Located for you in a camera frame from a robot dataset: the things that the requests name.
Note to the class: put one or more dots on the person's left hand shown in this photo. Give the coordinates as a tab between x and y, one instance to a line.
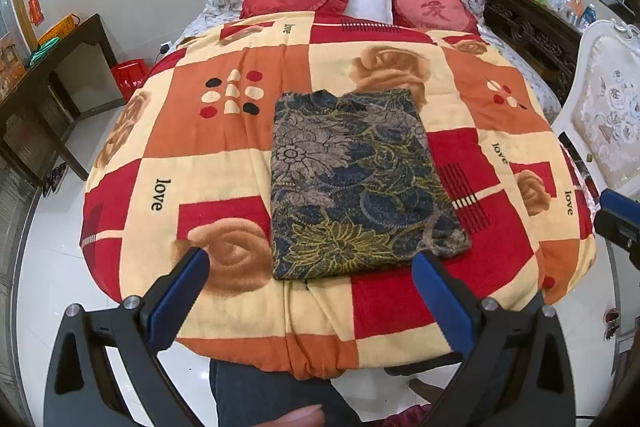
295	418

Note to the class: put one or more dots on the white floral upholstered chair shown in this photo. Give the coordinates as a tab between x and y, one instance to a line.
610	107

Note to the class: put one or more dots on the red paper wall sticker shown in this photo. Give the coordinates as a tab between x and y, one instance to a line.
35	9

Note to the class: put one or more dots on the pink-faced red heart pillow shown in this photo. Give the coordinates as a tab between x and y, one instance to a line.
435	9

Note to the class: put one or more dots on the orange gift box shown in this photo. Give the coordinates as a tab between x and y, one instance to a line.
12	67

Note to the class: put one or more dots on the dark wooden side table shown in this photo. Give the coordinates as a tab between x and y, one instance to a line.
65	47

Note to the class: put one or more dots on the dark slipper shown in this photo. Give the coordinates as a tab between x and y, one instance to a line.
611	324

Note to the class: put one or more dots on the blue-labelled plastic bottle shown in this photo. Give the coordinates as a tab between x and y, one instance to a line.
589	16

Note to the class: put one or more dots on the wall socket with plug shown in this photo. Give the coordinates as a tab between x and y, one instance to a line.
165	48

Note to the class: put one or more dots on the black patterned shoe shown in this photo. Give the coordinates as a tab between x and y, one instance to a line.
48	181
60	174

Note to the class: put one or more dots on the carved dark wooden cabinet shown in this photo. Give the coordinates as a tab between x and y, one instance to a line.
525	32

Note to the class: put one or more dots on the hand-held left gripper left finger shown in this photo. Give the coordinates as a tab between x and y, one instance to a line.
180	292

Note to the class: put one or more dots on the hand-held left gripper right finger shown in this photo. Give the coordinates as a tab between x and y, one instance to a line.
440	302

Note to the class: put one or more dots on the red plastic basket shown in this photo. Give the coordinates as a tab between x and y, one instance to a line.
129	77

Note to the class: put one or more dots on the person's legs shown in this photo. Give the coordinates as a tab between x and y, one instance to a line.
260	387

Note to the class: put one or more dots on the yellow box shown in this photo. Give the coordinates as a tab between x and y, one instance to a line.
62	27

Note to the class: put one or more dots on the dark floral shirt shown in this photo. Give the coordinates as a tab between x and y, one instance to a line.
350	187

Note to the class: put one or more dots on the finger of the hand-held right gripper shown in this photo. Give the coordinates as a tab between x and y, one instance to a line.
620	217

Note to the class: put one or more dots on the dark red cloth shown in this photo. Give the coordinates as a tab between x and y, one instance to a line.
407	417

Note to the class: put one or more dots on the lace-edged bed cover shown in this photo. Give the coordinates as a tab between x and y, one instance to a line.
582	172

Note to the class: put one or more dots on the orange red printed blanket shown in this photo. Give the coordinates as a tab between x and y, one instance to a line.
200	132

